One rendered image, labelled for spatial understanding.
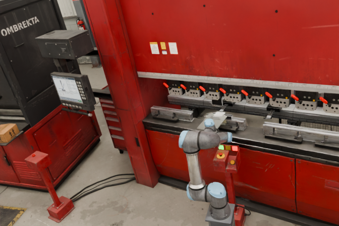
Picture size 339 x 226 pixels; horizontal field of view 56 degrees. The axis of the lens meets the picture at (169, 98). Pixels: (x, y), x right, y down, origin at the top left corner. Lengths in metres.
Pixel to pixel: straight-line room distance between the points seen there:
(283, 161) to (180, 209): 1.26
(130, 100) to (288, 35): 1.64
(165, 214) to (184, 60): 1.64
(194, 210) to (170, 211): 0.26
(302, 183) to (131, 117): 1.73
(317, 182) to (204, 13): 1.65
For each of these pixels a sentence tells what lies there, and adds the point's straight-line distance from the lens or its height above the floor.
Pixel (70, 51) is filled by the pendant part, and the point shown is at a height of 1.83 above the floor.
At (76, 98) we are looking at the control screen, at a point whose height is 1.36.
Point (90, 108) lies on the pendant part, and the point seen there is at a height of 1.28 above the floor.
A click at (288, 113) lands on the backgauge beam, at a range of 3.08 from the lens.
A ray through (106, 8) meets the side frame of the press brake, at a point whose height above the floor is 2.09.
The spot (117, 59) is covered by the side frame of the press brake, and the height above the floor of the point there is 1.62.
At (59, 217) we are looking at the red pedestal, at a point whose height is 0.05.
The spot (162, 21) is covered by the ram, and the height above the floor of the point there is 1.90.
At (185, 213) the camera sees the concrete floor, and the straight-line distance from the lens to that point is 3.52.
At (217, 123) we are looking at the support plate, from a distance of 2.91.
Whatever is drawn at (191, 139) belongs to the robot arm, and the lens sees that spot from 2.03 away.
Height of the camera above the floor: 2.53
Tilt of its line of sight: 26 degrees down
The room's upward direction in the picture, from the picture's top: 12 degrees counter-clockwise
